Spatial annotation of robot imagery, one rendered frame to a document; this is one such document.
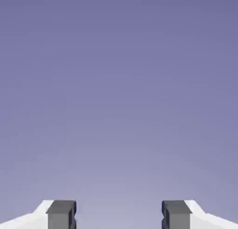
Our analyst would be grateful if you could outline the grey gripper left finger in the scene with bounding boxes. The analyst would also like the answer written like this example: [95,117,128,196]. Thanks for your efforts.
[0,199,77,229]

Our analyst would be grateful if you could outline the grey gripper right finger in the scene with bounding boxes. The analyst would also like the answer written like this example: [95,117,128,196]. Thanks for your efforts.
[161,199,238,229]

